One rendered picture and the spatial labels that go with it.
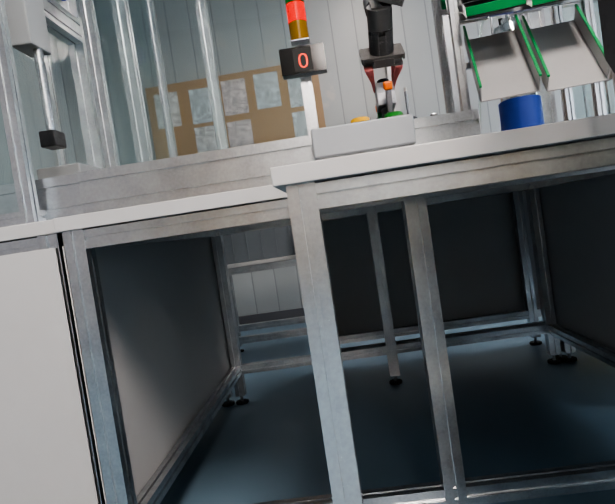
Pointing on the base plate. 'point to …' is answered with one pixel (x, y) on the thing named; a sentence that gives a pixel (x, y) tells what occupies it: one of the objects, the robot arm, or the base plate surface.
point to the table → (459, 149)
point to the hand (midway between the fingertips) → (383, 87)
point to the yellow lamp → (298, 29)
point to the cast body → (382, 95)
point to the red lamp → (295, 11)
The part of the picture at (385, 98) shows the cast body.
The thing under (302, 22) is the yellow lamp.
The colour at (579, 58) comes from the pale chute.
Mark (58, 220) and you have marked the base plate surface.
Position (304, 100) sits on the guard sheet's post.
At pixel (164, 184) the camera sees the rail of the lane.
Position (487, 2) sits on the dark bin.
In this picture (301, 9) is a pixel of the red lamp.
